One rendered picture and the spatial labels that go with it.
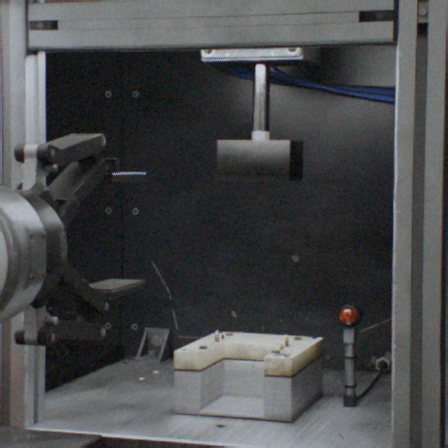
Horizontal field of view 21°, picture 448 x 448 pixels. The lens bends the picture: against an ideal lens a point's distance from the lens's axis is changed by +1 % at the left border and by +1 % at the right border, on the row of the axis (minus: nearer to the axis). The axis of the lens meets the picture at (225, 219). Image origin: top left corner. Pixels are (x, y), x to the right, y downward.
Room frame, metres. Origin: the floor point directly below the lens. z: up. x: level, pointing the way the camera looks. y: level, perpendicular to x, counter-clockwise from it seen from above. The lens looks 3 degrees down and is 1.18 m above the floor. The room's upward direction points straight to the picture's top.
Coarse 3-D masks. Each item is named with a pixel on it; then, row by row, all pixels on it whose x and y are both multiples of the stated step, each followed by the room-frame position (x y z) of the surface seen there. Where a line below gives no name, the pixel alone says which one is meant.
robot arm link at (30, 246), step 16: (0, 192) 0.70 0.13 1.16; (16, 192) 0.72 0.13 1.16; (0, 208) 0.68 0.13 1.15; (16, 208) 0.70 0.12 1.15; (32, 208) 0.72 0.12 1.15; (16, 224) 0.69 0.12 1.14; (32, 224) 0.70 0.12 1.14; (16, 240) 0.68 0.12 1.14; (32, 240) 0.70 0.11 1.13; (16, 256) 0.67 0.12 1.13; (32, 256) 0.70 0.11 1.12; (16, 272) 0.67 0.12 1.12; (32, 272) 0.70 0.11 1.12; (16, 288) 0.68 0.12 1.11; (32, 288) 0.70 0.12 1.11; (0, 304) 0.67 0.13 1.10; (16, 304) 0.70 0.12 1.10; (0, 320) 0.70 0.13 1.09
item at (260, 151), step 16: (256, 64) 1.33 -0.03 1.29; (256, 80) 1.33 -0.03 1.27; (256, 96) 1.33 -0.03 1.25; (256, 112) 1.33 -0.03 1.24; (256, 128) 1.33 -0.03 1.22; (224, 144) 1.31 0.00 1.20; (240, 144) 1.31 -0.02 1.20; (256, 144) 1.30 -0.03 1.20; (272, 144) 1.30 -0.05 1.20; (288, 144) 1.29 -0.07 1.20; (224, 160) 1.31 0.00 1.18; (240, 160) 1.31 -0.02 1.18; (256, 160) 1.30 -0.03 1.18; (272, 160) 1.30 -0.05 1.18; (288, 160) 1.29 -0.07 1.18; (224, 176) 1.31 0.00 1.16; (240, 176) 1.31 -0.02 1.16; (256, 176) 1.30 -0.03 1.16; (272, 176) 1.30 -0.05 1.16; (288, 176) 1.29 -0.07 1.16
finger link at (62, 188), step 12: (72, 168) 0.87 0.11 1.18; (84, 168) 0.86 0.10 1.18; (96, 168) 0.86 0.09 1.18; (108, 168) 0.88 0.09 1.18; (60, 180) 0.85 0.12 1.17; (72, 180) 0.85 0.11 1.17; (84, 180) 0.84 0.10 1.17; (96, 180) 0.86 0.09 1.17; (60, 192) 0.83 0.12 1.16; (72, 192) 0.83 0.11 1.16; (84, 192) 0.84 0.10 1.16; (60, 204) 0.82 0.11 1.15; (72, 204) 0.81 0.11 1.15; (60, 216) 0.79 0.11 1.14; (72, 216) 0.81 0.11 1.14
